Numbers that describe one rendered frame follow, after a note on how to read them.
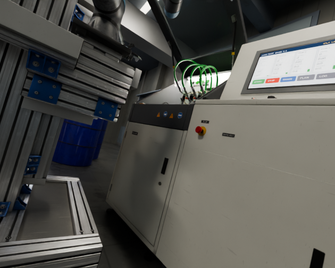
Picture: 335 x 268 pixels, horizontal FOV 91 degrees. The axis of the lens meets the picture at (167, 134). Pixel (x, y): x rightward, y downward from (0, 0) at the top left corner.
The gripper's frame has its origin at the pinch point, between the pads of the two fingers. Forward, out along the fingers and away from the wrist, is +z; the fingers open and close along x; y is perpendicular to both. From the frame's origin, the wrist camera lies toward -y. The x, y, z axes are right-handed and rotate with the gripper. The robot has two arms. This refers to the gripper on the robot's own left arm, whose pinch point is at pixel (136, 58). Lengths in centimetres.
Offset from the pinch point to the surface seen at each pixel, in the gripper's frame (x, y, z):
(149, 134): 67, 65, -23
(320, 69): 146, 3, -21
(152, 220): 97, 111, -30
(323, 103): 148, 30, -49
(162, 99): 39, 31, 14
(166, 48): -85, -95, 134
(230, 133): 122, 49, -40
